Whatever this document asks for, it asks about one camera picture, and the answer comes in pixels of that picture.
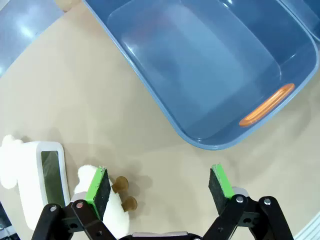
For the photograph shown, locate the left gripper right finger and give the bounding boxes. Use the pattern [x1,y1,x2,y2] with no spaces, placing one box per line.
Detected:
[202,163,295,240]

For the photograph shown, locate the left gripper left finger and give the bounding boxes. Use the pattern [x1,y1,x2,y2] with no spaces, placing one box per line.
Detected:
[31,165,118,240]

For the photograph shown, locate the white plush sheep brown feet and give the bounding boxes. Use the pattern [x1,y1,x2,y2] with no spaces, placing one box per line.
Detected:
[73,164,138,237]

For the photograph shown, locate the white digital clock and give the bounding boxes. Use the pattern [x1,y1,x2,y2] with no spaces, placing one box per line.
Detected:
[17,140,72,230]

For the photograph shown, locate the person's right gloved hand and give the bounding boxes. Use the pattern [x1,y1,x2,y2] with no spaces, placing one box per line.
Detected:
[54,0,81,13]

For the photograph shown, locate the aluminium profile deck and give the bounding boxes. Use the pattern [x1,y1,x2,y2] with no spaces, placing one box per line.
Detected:
[294,216,320,240]

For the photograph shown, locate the blue plastic basket orange handles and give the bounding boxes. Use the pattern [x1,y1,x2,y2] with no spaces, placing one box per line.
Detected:
[277,0,320,43]
[82,0,320,151]

